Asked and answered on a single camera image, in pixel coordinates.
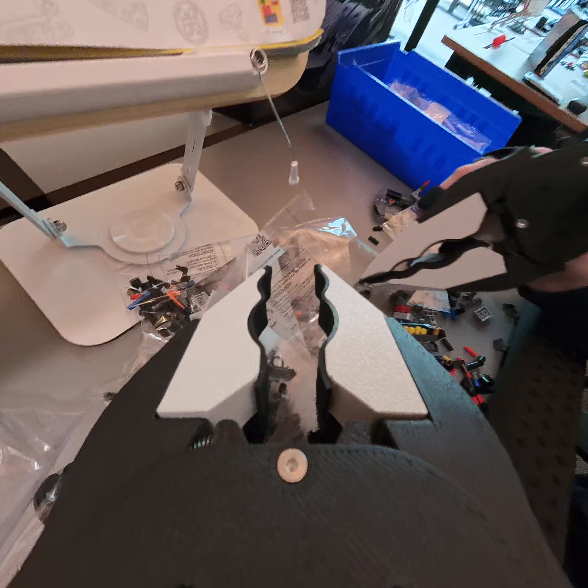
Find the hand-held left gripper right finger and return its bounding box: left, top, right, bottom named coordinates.
left=314, top=264, right=430, bottom=444

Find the black metal post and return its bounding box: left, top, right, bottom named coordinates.
left=403, top=0, right=442, bottom=52

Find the dark upright case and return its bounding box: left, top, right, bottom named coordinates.
left=526, top=7, right=588, bottom=81

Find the blue plastic bin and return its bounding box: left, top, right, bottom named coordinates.
left=325, top=41, right=523, bottom=189

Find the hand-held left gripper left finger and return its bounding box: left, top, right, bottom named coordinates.
left=156, top=266, right=276, bottom=444

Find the person's right forearm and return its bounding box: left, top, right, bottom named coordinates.
left=521, top=266, right=588, bottom=318

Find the clear bag of pieces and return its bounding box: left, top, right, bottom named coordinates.
left=124, top=243, right=230, bottom=343

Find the wooden and white book stand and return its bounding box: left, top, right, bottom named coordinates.
left=0, top=0, right=324, bottom=346

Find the person's right hand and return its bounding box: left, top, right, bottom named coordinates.
left=452, top=146, right=554, bottom=187

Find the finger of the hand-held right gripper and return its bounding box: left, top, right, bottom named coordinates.
left=360, top=193, right=490, bottom=282
left=360, top=241, right=511, bottom=292

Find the lego instruction booklet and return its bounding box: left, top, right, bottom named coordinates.
left=0, top=0, right=328, bottom=51

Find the dark grey lego dish assembly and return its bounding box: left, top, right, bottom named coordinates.
left=374, top=187, right=414, bottom=217

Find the pile of loose lego pieces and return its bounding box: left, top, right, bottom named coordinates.
left=386, top=289, right=513, bottom=407

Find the wooden background table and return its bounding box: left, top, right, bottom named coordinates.
left=441, top=0, right=588, bottom=134

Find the crumpled clear plastic bag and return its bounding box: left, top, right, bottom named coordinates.
left=0, top=331, right=159, bottom=575

